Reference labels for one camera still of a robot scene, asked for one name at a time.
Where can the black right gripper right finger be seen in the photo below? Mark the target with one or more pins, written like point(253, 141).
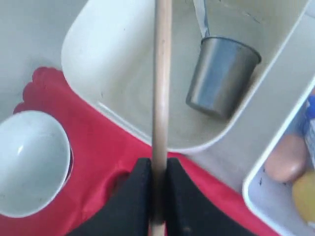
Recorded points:
point(188, 212)

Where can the brown egg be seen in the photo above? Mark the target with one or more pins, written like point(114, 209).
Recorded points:
point(288, 159)

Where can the yellow lemon with sticker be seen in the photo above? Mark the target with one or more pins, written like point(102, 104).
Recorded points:
point(303, 194)

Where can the cream plastic bin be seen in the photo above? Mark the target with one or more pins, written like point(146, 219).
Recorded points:
point(107, 59)

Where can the white perforated plastic basket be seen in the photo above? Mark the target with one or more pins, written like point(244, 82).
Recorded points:
point(280, 188)

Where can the small milk carton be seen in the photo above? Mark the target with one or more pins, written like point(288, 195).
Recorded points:
point(310, 126)

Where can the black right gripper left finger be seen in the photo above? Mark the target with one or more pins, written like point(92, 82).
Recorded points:
point(126, 213)

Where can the stainless steel table knife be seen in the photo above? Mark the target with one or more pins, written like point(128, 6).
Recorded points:
point(202, 18)

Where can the red scalloped tablecloth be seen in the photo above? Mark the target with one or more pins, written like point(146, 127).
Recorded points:
point(102, 151)

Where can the stainless steel cup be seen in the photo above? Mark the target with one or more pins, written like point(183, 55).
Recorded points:
point(223, 71)

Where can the wooden chopstick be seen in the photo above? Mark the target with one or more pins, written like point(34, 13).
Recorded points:
point(161, 84)

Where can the white ceramic bowl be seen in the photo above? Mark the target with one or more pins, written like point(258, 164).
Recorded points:
point(35, 162)

